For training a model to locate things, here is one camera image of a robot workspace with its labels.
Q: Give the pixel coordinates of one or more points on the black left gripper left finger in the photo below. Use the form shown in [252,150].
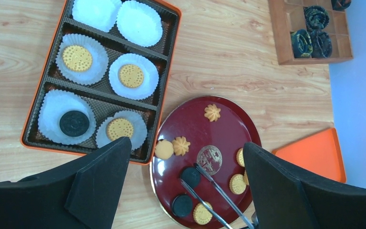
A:
[81,194]

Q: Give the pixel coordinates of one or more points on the white paper cup middle-right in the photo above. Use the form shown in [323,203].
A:
[151,77]

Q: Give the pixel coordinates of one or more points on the flower butter cookie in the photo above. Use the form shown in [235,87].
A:
[212,112]
[180,146]

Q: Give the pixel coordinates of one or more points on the white paper cup bottom-left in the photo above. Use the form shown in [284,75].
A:
[55,104]

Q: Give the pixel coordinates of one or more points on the white paper cup top-right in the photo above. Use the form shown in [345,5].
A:
[139,23]

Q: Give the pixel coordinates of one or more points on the wooden compartment organizer box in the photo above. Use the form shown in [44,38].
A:
[287,16]

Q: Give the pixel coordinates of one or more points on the white paper cup middle-left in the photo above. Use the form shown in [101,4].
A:
[99,55]

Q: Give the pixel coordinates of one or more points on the white paper cup bottom-right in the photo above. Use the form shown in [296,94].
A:
[140,130]

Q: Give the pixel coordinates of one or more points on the black chocolate cookie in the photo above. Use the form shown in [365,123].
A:
[74,123]
[182,205]
[191,176]

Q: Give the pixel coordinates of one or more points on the white paper cup top-left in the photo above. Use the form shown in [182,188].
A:
[100,14]

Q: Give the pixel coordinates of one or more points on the orange box lid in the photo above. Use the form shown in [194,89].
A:
[319,153]

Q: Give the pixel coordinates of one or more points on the flower butter cookie left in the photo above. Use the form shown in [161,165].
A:
[180,146]

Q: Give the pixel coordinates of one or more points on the dotted round biscuit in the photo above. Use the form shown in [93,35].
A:
[77,58]
[131,75]
[246,178]
[237,184]
[119,127]
[240,157]
[201,215]

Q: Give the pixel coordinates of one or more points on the plain round butter cookie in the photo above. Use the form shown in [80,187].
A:
[164,149]

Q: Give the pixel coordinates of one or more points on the metal tongs white handle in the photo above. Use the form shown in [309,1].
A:
[217,201]

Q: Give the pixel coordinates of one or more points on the rolled dark patterned tie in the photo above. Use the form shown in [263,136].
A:
[340,5]
[301,44]
[316,17]
[321,43]

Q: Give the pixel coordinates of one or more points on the flower butter cookie upper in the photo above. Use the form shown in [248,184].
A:
[212,112]

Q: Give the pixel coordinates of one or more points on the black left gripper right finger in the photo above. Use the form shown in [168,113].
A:
[287,196]

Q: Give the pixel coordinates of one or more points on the orange cookie box tray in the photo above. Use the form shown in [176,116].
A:
[100,95]

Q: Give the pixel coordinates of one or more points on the dark red round plate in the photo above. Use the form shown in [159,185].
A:
[213,146]

